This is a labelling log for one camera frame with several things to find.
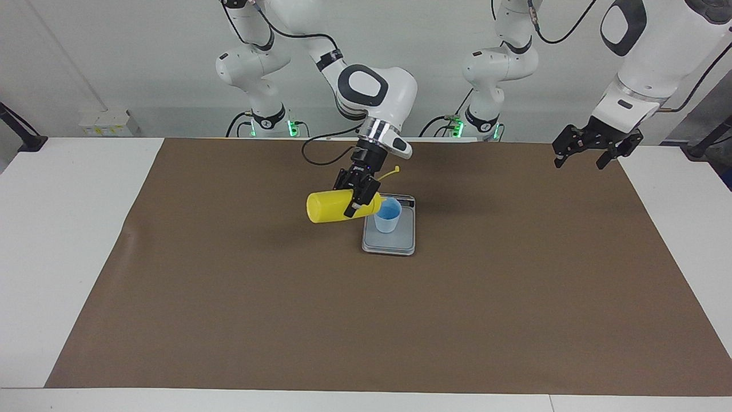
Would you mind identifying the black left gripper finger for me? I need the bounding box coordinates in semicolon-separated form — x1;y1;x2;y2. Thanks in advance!
596;128;645;170
552;122;589;168

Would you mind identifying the yellow squeeze bottle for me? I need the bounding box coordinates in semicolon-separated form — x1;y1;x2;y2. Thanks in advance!
307;166;401;224

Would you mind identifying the light blue plastic cup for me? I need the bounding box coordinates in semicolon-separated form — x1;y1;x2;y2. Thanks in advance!
374;197;403;234

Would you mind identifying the silver digital kitchen scale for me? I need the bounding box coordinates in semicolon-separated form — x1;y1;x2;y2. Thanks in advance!
361;193;416;256

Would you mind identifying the black clamp stand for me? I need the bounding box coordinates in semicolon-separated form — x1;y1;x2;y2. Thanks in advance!
0;102;48;153
681;114;732;159

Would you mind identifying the brown paper table mat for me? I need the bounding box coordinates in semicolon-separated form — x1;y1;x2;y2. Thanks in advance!
45;137;732;397

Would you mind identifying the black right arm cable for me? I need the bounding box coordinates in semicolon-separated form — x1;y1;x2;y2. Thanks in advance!
220;0;367;168

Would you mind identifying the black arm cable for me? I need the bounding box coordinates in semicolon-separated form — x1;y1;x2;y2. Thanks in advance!
525;0;731;112
220;0;367;168

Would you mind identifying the black left base cable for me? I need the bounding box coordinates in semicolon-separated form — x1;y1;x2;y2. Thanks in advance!
419;89;475;138

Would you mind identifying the black base cable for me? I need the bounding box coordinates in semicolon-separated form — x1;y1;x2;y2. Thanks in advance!
419;89;475;138
226;110;255;138

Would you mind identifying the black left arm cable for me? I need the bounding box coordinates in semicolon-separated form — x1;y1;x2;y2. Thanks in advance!
525;0;731;112

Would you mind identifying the black right base cable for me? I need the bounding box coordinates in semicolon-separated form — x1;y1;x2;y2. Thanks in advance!
226;110;255;138

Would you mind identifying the white wall outlet box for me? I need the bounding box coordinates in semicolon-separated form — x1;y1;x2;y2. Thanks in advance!
79;109;133;137

